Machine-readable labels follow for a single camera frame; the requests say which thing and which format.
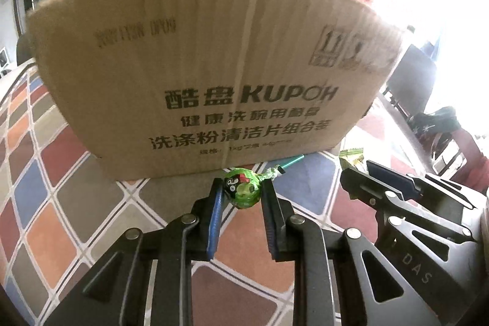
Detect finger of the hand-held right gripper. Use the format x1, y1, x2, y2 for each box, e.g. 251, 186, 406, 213
340, 167, 479, 246
366, 159, 489, 209

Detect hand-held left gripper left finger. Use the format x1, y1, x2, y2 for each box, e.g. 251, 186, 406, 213
44, 179, 224, 326

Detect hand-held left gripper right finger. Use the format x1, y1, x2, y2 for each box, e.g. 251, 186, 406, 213
261, 179, 440, 326

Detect green black-faced lollipop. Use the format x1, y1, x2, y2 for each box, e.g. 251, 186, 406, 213
222, 153, 305, 211

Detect brown cardboard box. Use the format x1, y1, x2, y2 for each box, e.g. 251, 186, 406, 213
26, 0, 405, 181

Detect light green candy wrapper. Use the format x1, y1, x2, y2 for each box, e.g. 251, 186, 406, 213
339, 148, 368, 169

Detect dark chair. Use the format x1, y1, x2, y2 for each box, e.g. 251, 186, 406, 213
384, 43, 437, 117

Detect grey chair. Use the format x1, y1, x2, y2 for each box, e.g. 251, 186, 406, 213
15, 32, 39, 65

